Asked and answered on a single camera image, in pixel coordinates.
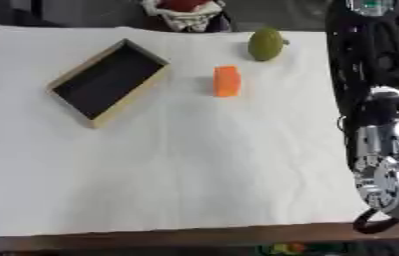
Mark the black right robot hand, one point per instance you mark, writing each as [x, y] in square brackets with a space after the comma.
[364, 226]

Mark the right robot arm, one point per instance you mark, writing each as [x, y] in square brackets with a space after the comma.
[369, 66]

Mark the tan box with black inside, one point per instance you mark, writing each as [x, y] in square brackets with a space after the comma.
[106, 83]

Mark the orange rectangular block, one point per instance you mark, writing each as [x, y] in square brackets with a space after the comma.
[227, 81]

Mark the green toy fruit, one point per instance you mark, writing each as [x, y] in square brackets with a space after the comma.
[265, 44]

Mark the white and red bag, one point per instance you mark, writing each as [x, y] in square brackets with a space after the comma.
[188, 15]

